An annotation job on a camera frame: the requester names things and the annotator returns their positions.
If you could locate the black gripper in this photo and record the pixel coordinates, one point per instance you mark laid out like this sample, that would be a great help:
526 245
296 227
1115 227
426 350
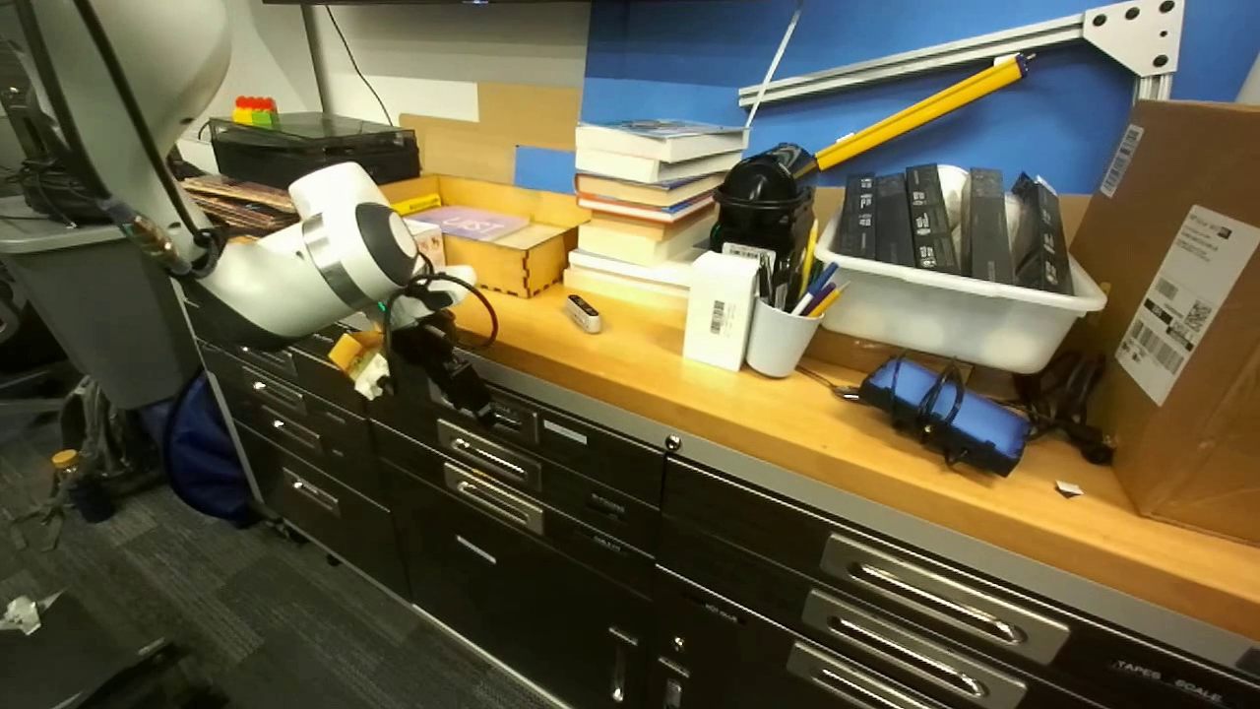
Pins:
426 338

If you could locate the black cabinet drawer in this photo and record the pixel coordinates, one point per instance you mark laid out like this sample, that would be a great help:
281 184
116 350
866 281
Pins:
920 656
769 554
531 464

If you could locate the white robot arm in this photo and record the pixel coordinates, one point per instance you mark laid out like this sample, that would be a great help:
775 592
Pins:
124 77

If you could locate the small silver metal object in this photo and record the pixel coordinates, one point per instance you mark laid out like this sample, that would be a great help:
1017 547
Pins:
582 311

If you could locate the pink booklet in tray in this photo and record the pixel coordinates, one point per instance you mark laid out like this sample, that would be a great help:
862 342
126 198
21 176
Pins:
472 220

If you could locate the wooden laser-cut tray box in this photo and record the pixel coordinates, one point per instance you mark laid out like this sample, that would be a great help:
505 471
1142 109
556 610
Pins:
515 264

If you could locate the black case on bench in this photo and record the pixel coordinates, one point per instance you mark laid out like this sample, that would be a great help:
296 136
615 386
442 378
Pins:
302 144

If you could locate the stack of books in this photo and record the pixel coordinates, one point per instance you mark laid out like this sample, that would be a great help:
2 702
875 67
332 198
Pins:
652 198

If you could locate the colourful toy block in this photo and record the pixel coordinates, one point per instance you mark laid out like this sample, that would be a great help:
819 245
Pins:
254 111

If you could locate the white rectangular box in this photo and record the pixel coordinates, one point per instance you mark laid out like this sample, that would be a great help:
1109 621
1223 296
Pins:
716 315

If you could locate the white pen cup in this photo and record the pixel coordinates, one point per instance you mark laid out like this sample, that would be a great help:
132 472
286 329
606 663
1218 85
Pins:
775 338

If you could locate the black device with label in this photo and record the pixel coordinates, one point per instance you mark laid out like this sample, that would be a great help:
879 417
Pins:
764 202

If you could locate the white plastic bin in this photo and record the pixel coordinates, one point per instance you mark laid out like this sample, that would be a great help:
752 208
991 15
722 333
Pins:
956 315

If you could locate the yellow bar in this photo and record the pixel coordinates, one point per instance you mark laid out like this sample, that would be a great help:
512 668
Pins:
916 115

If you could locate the cardboard shipping box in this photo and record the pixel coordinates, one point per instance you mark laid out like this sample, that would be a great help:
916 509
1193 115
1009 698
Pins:
1174 245

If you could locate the blue pouch with cables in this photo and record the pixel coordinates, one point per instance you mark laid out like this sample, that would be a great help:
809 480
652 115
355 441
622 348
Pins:
949 417

